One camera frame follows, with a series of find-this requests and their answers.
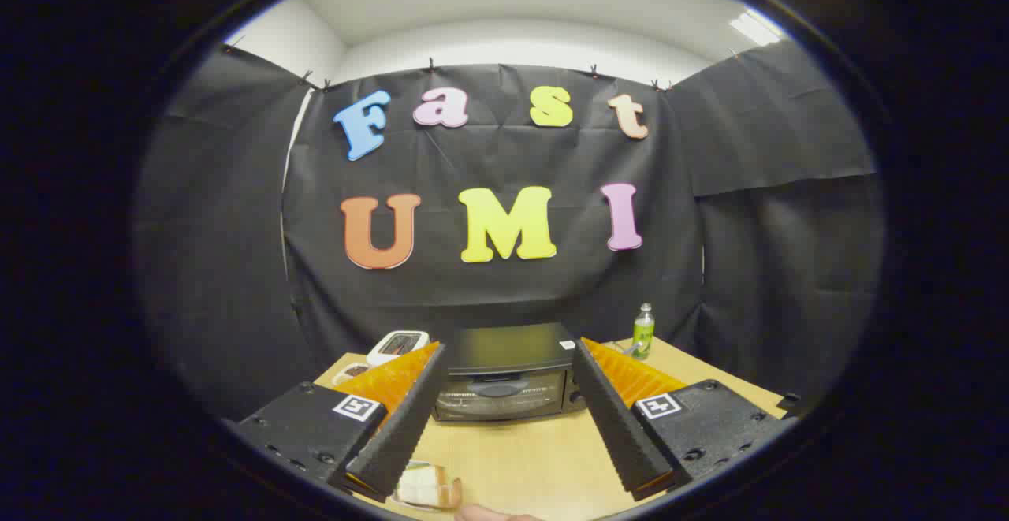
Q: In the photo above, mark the white pop-up toaster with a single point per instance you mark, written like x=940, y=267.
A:
x=398, y=344

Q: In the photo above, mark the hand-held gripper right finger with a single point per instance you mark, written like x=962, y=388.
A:
x=615, y=418

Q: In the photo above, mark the square ceiling light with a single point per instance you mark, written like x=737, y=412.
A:
x=755, y=28

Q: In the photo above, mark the toast sandwich with lettuce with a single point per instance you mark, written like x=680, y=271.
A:
x=426, y=485

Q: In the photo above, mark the black backdrop cloth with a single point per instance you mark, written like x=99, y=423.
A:
x=504, y=284

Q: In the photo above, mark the small white dish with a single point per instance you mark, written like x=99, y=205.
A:
x=351, y=373

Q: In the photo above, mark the green drink bottle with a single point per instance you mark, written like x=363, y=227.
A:
x=644, y=332

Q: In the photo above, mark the black toaster oven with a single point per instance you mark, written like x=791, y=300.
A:
x=504, y=355

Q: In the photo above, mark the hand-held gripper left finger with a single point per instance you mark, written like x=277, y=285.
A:
x=406, y=418

